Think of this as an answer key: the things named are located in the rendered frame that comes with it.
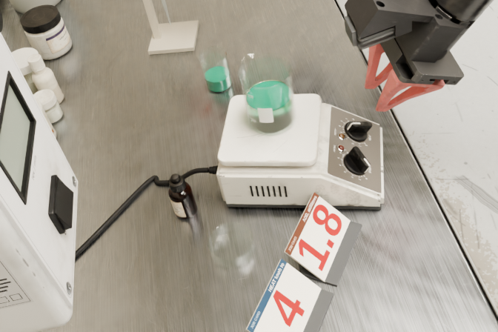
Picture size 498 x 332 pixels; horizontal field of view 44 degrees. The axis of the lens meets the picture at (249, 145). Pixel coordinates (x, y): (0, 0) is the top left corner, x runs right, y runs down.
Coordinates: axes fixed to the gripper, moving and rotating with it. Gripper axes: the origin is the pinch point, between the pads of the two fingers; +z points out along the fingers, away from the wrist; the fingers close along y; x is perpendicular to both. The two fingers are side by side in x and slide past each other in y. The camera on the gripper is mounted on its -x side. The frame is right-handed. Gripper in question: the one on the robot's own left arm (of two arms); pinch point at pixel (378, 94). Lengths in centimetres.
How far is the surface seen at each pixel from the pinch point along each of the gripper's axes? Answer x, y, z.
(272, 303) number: -15.2, 19.0, 12.4
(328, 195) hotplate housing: -4.6, 7.6, 10.0
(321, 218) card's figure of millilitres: -6.3, 10.2, 10.8
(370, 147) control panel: 2.4, 2.5, 7.3
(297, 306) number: -12.1, 19.7, 12.7
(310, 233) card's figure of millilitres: -8.2, 11.9, 11.1
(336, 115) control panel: -0.6, -2.6, 7.4
